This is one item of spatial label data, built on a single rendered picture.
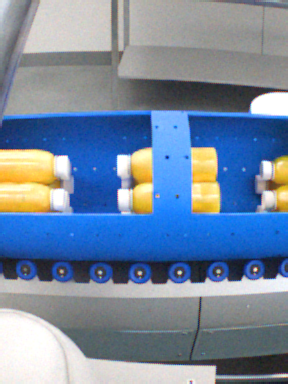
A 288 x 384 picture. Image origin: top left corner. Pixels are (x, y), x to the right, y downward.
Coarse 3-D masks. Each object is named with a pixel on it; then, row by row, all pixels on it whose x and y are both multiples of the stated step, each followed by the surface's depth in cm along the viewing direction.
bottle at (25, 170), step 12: (0, 156) 106; (12, 156) 106; (24, 156) 106; (36, 156) 106; (48, 156) 107; (0, 168) 105; (12, 168) 105; (24, 168) 105; (36, 168) 105; (48, 168) 106; (0, 180) 107; (12, 180) 107; (24, 180) 107; (36, 180) 107; (48, 180) 108
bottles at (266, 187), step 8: (72, 176) 120; (256, 176) 121; (56, 184) 119; (64, 184) 119; (72, 184) 120; (128, 184) 119; (136, 184) 119; (256, 184) 121; (264, 184) 119; (272, 184) 119; (72, 192) 120; (256, 192) 121; (264, 192) 112; (272, 192) 113; (280, 192) 111; (264, 200) 112; (272, 200) 111; (280, 200) 111; (264, 208) 112; (272, 208) 112; (280, 208) 111
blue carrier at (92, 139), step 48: (0, 144) 121; (48, 144) 121; (96, 144) 121; (144, 144) 121; (192, 144) 121; (240, 144) 121; (96, 192) 125; (240, 192) 125; (0, 240) 101; (48, 240) 101; (96, 240) 100; (144, 240) 100; (192, 240) 101; (240, 240) 101
